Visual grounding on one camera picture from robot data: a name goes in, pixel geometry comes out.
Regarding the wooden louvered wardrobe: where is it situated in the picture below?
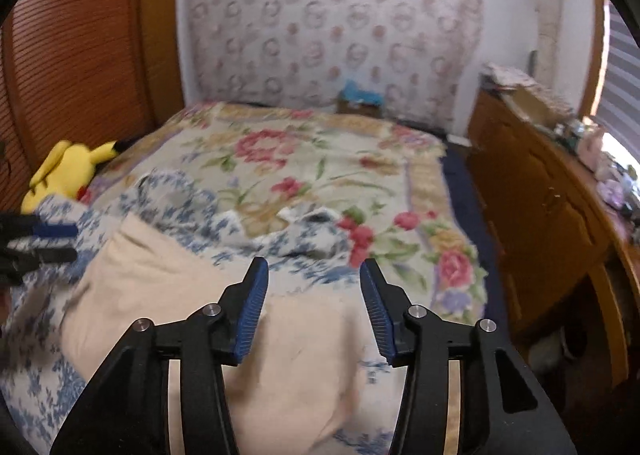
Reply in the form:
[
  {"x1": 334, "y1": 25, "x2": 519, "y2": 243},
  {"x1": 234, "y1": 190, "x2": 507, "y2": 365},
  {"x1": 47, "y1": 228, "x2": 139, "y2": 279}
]
[{"x1": 0, "y1": 0, "x2": 186, "y2": 216}]

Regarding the patterned fabric pile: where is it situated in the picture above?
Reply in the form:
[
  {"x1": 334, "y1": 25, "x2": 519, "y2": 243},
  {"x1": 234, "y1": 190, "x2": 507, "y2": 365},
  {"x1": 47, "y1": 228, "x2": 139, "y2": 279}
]
[{"x1": 482, "y1": 62, "x2": 538, "y2": 88}]

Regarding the lilac soft item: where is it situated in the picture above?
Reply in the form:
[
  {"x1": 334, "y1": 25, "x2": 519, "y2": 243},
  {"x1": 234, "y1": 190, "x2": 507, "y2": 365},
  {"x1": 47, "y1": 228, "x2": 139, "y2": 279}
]
[{"x1": 597, "y1": 179, "x2": 627, "y2": 209}]

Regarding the printed wall cloth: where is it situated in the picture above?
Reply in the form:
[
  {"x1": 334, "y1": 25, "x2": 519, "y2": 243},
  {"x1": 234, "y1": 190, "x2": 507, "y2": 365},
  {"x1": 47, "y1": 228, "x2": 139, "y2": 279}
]
[{"x1": 180, "y1": 0, "x2": 486, "y2": 133}]

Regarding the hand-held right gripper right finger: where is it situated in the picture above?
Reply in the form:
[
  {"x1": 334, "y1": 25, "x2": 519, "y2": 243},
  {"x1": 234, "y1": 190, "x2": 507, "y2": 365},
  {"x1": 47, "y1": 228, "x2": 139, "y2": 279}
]
[{"x1": 360, "y1": 257, "x2": 578, "y2": 455}]

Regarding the floral blanket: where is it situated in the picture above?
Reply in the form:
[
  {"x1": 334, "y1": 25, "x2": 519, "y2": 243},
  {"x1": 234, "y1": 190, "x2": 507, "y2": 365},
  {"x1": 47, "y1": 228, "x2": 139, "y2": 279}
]
[{"x1": 0, "y1": 102, "x2": 488, "y2": 455}]

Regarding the dark blue mattress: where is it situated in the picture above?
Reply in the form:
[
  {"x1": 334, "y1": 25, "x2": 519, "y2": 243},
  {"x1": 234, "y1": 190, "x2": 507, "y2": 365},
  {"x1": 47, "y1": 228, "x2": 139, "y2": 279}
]
[{"x1": 440, "y1": 145, "x2": 512, "y2": 336}]

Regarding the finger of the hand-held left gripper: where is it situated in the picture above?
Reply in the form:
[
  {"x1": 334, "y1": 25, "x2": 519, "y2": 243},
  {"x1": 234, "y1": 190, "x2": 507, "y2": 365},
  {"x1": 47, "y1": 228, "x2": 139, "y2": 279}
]
[
  {"x1": 0, "y1": 214, "x2": 80, "y2": 241},
  {"x1": 10, "y1": 246, "x2": 78, "y2": 269}
]

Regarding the pink pouch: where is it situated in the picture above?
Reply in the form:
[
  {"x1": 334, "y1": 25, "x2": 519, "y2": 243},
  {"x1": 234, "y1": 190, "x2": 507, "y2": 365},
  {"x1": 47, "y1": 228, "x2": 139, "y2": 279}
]
[{"x1": 575, "y1": 117, "x2": 607, "y2": 168}]

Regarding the light blue object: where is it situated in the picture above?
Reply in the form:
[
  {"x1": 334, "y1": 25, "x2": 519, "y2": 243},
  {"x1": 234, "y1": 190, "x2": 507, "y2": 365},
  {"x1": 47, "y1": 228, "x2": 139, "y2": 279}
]
[{"x1": 340, "y1": 79, "x2": 386, "y2": 106}]

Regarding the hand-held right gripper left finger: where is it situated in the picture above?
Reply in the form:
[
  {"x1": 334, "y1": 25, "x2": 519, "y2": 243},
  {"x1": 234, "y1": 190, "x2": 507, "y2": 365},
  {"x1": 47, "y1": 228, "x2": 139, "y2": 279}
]
[{"x1": 50, "y1": 256, "x2": 270, "y2": 455}]

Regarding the yellow plush toy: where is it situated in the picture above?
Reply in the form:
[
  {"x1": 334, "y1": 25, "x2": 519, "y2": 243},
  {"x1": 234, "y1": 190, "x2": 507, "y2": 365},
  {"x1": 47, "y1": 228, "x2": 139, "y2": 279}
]
[{"x1": 21, "y1": 139, "x2": 121, "y2": 213}]

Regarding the cardboard box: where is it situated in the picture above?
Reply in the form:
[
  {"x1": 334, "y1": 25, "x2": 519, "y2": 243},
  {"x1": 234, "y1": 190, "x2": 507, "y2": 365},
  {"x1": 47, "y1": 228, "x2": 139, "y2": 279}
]
[{"x1": 500, "y1": 85, "x2": 574, "y2": 128}]

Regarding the wooden dresser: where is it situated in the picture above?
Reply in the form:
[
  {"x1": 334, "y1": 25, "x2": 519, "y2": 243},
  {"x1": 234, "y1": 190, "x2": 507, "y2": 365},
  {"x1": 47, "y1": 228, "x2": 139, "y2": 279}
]
[{"x1": 465, "y1": 87, "x2": 640, "y2": 391}]

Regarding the small brown box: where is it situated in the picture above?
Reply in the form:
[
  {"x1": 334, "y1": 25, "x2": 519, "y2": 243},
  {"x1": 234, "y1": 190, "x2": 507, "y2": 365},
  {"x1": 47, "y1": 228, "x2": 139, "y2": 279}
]
[{"x1": 337, "y1": 100, "x2": 383, "y2": 120}]

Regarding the beige t-shirt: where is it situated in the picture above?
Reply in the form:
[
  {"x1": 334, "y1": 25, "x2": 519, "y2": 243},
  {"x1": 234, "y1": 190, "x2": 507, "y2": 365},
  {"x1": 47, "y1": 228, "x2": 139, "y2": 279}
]
[{"x1": 60, "y1": 212, "x2": 401, "y2": 451}]

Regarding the pale shoe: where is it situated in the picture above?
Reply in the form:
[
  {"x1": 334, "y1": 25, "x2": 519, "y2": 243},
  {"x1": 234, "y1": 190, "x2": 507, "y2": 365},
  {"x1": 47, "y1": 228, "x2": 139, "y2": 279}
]
[{"x1": 529, "y1": 324, "x2": 592, "y2": 377}]

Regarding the window blind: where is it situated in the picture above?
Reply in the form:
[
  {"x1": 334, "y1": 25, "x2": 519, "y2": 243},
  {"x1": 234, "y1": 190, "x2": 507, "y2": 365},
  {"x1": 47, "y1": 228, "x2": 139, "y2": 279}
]
[{"x1": 595, "y1": 0, "x2": 640, "y2": 150}]

